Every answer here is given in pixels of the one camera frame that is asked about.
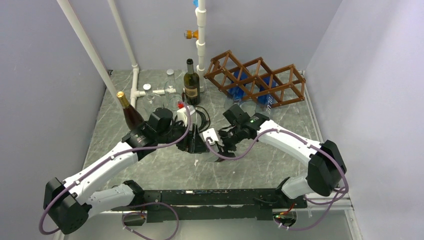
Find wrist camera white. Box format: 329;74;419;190
176;101;197;128
201;128;223;150

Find orange valve fitting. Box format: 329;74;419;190
184;30;199;40

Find white PVC pipe frame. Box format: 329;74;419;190
57;0;207;107

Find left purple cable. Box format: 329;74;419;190
39;104;193;240

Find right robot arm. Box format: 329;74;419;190
202;104;347;208

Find aluminium rail frame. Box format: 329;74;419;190
53;192;363;240

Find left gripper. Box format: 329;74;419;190
156;120;210;153

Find purple cable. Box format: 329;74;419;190
39;104;193;240
205;129;350;233

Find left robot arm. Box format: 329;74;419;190
38;105;196;235

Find coiled black cable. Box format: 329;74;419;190
192;106;212;133

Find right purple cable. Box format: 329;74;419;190
205;129;350;233

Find brown wooden wine rack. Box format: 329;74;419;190
204;50;306;108

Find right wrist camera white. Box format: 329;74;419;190
201;128;223;150

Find brown gold-capped wine bottle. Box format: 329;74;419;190
116;91;145;131

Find blue label clear bottle left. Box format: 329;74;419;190
223;86;248;112

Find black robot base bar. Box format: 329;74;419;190
114;188;308;223

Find clear glass bottle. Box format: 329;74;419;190
163;69;183;111
142;83;164;113

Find blue label clear bottle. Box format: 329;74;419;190
223;86;248;112
255;94;276;118

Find dark green wine bottle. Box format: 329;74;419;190
183;58;201;106

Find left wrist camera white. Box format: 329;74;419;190
176;101;197;128

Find blue label clear bottle right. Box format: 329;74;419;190
255;94;276;118

